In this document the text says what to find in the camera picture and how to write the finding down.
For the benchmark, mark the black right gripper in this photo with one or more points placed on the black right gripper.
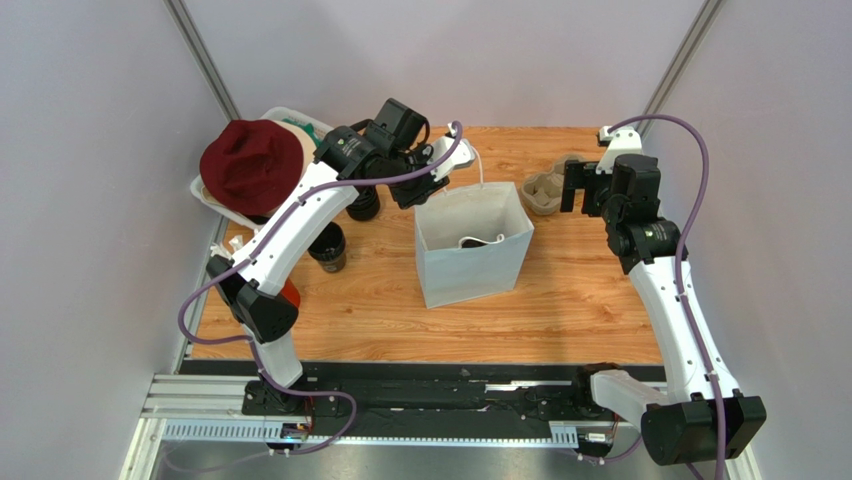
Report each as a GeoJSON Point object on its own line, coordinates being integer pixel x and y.
{"type": "Point", "coordinates": [579, 184]}

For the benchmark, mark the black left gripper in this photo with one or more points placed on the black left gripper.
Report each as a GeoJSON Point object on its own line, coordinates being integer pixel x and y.
{"type": "Point", "coordinates": [419, 196]}

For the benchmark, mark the black cup lid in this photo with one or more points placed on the black cup lid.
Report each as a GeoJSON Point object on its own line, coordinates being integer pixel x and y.
{"type": "Point", "coordinates": [469, 242]}

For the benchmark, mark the white paper bag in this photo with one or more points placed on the white paper bag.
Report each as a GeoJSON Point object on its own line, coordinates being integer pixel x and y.
{"type": "Point", "coordinates": [490, 211]}

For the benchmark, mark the stack of black cups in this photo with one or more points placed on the stack of black cups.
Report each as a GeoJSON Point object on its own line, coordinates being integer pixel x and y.
{"type": "Point", "coordinates": [329, 248]}

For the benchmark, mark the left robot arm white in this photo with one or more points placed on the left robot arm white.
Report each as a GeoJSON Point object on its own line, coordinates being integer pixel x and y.
{"type": "Point", "coordinates": [384, 150]}

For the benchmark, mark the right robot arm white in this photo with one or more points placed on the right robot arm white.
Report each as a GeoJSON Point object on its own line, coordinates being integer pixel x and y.
{"type": "Point", "coordinates": [703, 415]}

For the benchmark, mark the brown pulp cup carrier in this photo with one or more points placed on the brown pulp cup carrier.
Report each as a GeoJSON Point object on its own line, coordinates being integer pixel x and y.
{"type": "Point", "coordinates": [542, 192]}

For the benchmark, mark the beige hat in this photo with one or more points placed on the beige hat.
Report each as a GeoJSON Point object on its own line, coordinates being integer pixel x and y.
{"type": "Point", "coordinates": [297, 154]}

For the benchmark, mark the green cloth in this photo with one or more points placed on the green cloth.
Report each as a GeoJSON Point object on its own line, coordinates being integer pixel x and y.
{"type": "Point", "coordinates": [308, 128]}

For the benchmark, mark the red cup with straws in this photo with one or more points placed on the red cup with straws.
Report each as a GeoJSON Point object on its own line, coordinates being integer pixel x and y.
{"type": "Point", "coordinates": [290, 292]}

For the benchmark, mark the dark red bucket hat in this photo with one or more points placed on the dark red bucket hat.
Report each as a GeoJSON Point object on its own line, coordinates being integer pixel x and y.
{"type": "Point", "coordinates": [241, 169]}

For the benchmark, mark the white plastic basket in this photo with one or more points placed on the white plastic basket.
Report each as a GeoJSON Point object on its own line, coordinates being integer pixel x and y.
{"type": "Point", "coordinates": [253, 222]}

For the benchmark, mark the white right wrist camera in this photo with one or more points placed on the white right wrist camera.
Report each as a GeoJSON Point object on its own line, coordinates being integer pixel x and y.
{"type": "Point", "coordinates": [621, 141]}

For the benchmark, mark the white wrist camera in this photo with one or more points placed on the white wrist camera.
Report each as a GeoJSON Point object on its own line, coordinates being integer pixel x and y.
{"type": "Point", "coordinates": [621, 141]}
{"type": "Point", "coordinates": [462, 156]}

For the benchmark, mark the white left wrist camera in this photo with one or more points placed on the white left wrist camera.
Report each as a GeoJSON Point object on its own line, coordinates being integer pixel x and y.
{"type": "Point", "coordinates": [462, 156]}

